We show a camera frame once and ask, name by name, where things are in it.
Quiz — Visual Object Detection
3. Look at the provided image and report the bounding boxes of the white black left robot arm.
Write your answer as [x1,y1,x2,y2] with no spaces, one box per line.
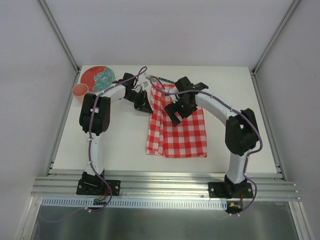
[79,73,153,194]

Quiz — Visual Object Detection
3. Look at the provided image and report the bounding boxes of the aluminium front rail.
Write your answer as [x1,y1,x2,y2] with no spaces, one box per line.
[31,169,302,202]

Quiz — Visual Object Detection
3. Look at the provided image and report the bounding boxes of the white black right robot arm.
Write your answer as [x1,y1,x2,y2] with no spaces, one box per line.
[164,76,261,198]

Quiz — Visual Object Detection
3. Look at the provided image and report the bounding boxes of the aluminium frame post right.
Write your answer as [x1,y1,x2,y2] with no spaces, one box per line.
[251,0,302,76]

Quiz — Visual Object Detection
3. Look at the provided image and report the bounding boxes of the aluminium frame post left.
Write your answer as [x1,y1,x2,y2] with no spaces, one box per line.
[36,0,80,73]

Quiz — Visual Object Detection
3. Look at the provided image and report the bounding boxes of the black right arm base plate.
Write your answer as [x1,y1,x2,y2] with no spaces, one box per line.
[208,182,254,199]

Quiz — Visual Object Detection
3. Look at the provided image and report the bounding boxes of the red white checkered cloth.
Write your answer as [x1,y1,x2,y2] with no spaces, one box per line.
[145,87,208,158]

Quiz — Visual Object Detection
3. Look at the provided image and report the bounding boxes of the aluminium frame post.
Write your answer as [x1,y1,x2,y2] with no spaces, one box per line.
[36,0,80,73]
[251,0,302,76]

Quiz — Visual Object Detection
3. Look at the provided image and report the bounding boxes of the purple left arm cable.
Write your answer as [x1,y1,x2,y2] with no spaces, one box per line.
[39,66,148,223]

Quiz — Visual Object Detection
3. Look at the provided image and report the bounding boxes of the salmon pink plastic cup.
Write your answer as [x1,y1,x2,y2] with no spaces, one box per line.
[71,83,89,104]

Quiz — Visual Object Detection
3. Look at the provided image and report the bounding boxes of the red teal ceramic plate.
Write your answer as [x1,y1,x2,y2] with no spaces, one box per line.
[80,65,115,93]

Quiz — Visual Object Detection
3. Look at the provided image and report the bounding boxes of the white slotted cable duct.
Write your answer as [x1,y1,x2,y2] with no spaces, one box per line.
[41,197,227,211]

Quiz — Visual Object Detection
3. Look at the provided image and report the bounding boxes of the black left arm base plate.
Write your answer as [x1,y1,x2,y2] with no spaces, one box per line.
[75,179,121,196]

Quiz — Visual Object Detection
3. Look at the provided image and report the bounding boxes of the fork with green handle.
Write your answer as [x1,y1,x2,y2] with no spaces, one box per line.
[144,73,175,84]

